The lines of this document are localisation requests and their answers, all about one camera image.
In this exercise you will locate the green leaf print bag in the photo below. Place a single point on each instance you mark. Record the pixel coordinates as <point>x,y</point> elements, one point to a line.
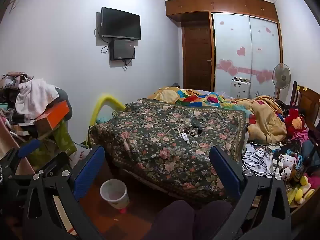
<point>45,157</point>
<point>65,137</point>

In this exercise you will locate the person's right leg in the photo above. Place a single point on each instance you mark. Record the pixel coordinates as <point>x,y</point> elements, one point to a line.
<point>212,217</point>

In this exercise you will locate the yellow plush toy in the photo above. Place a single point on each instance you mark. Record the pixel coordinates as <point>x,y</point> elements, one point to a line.
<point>302,192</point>

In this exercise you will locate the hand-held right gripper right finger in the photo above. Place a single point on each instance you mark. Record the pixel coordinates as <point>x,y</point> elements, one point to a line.
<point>225,172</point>

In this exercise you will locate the person's left leg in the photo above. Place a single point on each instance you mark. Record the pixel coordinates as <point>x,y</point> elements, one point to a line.
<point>172,220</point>

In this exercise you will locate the standing fan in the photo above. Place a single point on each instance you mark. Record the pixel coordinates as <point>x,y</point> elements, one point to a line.
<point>281,75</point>

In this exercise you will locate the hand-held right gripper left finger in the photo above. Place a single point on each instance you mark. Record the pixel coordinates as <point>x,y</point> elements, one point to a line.
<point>87,172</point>

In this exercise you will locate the dark floral blanket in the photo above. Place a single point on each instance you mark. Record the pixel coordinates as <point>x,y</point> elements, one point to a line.
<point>150,140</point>

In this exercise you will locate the large black television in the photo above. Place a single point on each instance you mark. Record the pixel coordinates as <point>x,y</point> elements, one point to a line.
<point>120,23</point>

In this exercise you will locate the patterned cloth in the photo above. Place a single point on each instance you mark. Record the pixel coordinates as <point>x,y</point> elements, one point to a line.
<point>15,78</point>

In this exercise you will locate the grey cushion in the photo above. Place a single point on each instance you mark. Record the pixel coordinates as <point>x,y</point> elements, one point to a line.
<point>66,100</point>

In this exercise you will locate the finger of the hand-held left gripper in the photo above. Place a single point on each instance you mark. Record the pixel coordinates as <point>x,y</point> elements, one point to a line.
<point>28,148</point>
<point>53,167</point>

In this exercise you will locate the white appliance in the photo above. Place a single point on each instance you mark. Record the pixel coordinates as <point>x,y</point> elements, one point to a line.
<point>240,88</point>

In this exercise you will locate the red plush toy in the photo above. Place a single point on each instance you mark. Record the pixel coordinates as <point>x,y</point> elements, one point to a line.
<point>292,120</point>

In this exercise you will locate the small black monitor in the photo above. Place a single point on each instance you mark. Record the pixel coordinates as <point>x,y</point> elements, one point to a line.
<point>122,50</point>

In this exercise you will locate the small black cylinder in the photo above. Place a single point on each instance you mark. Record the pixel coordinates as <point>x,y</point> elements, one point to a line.
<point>200,130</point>

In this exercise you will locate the white waste bin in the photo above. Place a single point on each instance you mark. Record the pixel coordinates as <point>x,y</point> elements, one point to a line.
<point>113,192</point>

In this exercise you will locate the brown wooden door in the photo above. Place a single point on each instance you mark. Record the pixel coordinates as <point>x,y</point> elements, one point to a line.
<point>197,55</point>

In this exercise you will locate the small metal tool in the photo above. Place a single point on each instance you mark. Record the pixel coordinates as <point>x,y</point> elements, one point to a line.
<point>178,131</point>

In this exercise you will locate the person's leg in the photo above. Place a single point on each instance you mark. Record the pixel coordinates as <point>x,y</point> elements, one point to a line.
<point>172,220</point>
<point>212,217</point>

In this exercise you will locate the white plush toy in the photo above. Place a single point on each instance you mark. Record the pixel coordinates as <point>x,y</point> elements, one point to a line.
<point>287,166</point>

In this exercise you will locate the wooden headboard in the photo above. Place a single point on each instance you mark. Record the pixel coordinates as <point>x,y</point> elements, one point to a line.
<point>308,102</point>

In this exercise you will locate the white tube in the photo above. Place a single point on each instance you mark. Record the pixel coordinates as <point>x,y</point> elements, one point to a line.
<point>185,138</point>

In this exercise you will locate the wooden wardrobe with sliding doors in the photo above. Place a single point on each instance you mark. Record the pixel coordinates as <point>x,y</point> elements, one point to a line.
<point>250,42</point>

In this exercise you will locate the white plastic bag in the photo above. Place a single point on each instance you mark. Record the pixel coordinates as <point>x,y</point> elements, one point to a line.
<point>81,155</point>

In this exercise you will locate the white cloth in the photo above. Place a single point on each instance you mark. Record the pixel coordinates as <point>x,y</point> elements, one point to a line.
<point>32,97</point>

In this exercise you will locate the orange box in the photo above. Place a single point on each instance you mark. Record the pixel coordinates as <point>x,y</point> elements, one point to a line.
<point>53,116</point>

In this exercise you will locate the yellow cartoon print quilt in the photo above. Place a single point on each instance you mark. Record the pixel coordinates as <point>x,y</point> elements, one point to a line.
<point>265,127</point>

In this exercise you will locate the yellow foam tube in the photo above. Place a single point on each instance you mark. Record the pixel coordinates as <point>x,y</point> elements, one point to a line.
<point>107,97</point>

